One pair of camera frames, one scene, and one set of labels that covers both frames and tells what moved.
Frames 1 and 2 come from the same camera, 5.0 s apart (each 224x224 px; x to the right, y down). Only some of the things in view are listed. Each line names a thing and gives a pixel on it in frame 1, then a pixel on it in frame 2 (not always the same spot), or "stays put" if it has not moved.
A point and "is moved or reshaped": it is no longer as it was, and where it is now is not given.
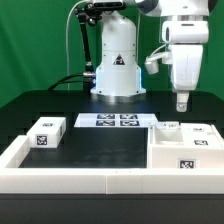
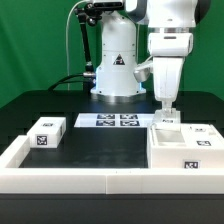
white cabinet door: [168, 125] is moved or reshaped
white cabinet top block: [47, 132] stays put
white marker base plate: [113, 120] stays put
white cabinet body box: [184, 145] stays put
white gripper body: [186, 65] to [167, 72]
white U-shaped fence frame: [101, 181] stays put
